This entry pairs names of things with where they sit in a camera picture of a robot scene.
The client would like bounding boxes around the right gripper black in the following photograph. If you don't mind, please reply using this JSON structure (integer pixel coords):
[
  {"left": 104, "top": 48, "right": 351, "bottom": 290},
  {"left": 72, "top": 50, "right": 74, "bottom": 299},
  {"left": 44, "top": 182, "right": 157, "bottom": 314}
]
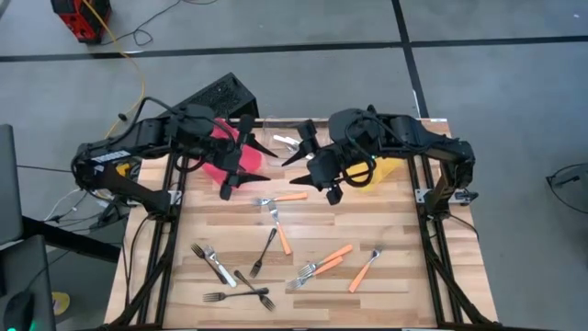
[{"left": 282, "top": 108, "right": 382, "bottom": 207}]

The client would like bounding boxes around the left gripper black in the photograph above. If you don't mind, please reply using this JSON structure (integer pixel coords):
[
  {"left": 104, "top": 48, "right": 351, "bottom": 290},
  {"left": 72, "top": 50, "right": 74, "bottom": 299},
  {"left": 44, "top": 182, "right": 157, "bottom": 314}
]
[{"left": 176, "top": 104, "right": 279, "bottom": 201}]

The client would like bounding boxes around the orange handled metal fork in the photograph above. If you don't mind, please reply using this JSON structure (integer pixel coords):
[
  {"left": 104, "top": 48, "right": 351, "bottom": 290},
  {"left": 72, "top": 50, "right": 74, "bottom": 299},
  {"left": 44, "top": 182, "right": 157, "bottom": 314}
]
[
  {"left": 285, "top": 256, "right": 345, "bottom": 291},
  {"left": 267, "top": 200, "right": 294, "bottom": 257},
  {"left": 347, "top": 247, "right": 383, "bottom": 294},
  {"left": 297, "top": 244, "right": 355, "bottom": 279},
  {"left": 252, "top": 191, "right": 309, "bottom": 207}
]

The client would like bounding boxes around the black metal fork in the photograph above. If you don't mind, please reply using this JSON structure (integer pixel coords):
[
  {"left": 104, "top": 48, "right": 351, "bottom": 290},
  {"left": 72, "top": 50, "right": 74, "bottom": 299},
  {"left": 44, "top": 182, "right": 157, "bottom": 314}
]
[
  {"left": 232, "top": 269, "right": 277, "bottom": 313},
  {"left": 201, "top": 287, "right": 270, "bottom": 303},
  {"left": 248, "top": 227, "right": 278, "bottom": 279},
  {"left": 189, "top": 242, "right": 230, "bottom": 286}
]

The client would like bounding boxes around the pink plastic bin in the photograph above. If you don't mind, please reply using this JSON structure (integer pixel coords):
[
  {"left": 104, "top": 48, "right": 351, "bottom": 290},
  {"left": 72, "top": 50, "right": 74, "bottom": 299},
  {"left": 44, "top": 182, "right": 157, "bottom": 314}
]
[{"left": 201, "top": 117, "right": 264, "bottom": 188}]

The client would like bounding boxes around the clear plastic bin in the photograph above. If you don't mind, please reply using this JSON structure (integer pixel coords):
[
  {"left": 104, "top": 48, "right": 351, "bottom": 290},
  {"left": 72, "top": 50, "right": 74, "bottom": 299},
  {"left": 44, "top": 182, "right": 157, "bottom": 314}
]
[{"left": 260, "top": 117, "right": 334, "bottom": 169}]

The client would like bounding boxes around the yellow plastic bin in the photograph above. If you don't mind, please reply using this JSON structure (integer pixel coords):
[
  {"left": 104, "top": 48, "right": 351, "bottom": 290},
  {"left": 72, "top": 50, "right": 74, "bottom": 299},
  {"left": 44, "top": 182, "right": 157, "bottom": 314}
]
[{"left": 342, "top": 155, "right": 405, "bottom": 193}]

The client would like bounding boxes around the black floor stand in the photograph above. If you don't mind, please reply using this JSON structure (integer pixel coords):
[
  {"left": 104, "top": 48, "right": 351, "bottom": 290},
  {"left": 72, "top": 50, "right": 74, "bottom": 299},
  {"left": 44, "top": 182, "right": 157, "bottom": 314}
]
[{"left": 89, "top": 201, "right": 132, "bottom": 231}]

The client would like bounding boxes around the black floor beam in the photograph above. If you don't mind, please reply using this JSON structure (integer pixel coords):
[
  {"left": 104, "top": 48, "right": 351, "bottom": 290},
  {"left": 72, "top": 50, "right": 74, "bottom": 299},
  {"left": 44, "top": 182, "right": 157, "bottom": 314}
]
[{"left": 20, "top": 214, "right": 123, "bottom": 264}]

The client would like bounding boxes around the red and black case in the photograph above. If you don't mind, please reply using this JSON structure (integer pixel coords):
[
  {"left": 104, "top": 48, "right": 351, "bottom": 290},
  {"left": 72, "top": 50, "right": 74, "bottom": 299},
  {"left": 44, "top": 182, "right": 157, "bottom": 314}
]
[{"left": 49, "top": 0, "right": 112, "bottom": 45}]

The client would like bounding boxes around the yellow disc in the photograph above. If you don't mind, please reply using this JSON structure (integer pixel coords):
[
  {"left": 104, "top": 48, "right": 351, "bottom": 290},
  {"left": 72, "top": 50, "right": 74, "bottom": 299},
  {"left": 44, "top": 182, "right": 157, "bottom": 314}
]
[{"left": 51, "top": 291, "right": 72, "bottom": 317}]

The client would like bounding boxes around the grey panel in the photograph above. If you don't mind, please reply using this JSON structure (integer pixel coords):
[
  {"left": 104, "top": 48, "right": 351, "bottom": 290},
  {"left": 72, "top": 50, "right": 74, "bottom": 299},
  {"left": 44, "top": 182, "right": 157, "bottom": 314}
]
[{"left": 0, "top": 122, "right": 24, "bottom": 247}]

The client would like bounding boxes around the dark grey side table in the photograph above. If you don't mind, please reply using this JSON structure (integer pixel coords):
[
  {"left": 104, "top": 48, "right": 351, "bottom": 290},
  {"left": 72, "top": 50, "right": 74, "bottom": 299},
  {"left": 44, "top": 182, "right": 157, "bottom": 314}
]
[{"left": 0, "top": 234, "right": 57, "bottom": 331}]

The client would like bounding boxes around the black computer mouse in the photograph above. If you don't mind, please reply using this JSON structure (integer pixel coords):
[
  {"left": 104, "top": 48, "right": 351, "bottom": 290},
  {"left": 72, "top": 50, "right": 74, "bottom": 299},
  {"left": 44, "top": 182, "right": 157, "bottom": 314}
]
[{"left": 3, "top": 290, "right": 37, "bottom": 331}]

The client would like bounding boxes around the yellow cable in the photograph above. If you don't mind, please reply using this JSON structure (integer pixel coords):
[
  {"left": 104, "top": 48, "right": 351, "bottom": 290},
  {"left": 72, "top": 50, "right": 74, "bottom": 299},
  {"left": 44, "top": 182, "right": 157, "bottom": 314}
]
[{"left": 81, "top": 0, "right": 147, "bottom": 160}]

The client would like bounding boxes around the black aluminium table frame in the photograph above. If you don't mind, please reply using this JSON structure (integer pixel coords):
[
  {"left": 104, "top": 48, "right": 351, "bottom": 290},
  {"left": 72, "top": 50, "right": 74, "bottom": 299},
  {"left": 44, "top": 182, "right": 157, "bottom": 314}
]
[{"left": 107, "top": 118, "right": 500, "bottom": 331}]

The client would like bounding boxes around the black floor cable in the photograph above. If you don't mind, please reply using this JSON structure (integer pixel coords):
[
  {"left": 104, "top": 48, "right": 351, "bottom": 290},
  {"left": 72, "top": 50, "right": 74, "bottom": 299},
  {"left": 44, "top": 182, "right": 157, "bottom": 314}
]
[{"left": 98, "top": 0, "right": 220, "bottom": 48}]

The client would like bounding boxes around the white cable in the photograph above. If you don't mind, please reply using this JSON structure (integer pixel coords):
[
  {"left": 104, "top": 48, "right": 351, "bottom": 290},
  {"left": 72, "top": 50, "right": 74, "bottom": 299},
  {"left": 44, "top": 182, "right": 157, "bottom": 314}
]
[{"left": 44, "top": 188, "right": 83, "bottom": 225}]

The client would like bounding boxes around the black cable loop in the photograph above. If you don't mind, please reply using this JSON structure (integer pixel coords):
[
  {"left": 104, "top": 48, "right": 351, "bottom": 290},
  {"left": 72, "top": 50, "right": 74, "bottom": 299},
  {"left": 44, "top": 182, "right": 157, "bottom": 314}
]
[{"left": 545, "top": 161, "right": 588, "bottom": 218}]

